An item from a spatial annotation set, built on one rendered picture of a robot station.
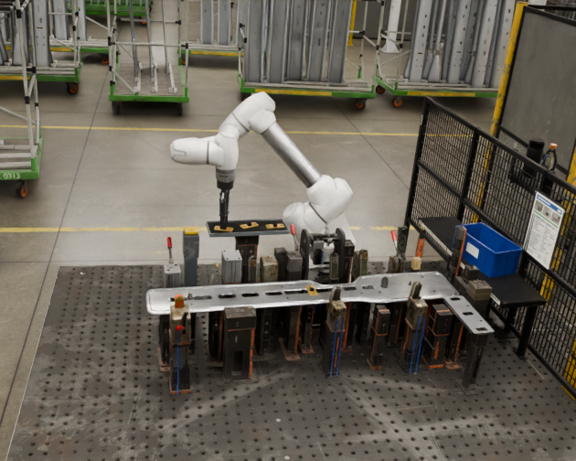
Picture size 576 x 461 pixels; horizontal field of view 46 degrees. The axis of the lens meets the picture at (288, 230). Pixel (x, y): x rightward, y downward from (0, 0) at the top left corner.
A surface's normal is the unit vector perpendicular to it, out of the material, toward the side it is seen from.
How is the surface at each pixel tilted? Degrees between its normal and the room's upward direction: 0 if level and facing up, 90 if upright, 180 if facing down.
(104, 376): 0
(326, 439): 0
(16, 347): 0
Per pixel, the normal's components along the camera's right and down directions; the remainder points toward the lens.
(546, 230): -0.97, 0.04
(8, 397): 0.07, -0.90
